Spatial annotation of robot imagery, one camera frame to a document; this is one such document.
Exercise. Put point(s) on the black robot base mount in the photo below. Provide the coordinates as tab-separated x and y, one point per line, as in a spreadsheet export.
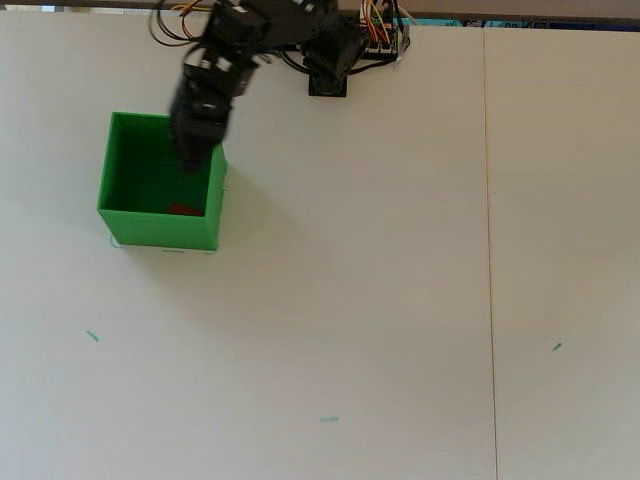
327	86

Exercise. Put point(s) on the motor driver board white connectors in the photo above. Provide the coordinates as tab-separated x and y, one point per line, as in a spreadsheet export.
385	45

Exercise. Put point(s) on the green plastic bin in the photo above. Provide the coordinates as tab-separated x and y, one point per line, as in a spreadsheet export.
165	230

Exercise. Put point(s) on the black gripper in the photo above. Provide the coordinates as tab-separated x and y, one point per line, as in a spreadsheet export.
210	95

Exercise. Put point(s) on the red block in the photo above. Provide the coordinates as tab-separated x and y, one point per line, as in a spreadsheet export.
186	210

